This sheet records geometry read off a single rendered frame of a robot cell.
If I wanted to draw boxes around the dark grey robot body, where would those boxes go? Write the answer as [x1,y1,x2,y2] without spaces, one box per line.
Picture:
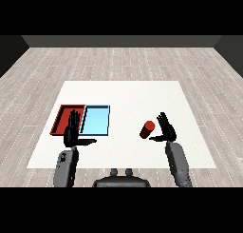
[92,168,151,188]

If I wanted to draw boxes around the light blue shallow open box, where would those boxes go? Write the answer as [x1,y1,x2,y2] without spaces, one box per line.
[78,105,111,137]

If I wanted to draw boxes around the small red can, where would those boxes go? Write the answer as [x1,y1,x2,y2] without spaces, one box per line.
[139,120,157,140]

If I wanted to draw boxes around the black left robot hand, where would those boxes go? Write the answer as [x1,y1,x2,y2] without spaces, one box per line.
[63,109,98,148]

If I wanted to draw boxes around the red shallow open box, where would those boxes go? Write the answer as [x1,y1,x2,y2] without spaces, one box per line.
[49,104,87,137]

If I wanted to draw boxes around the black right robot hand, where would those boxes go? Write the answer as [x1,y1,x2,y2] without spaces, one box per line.
[148,111,178,143]

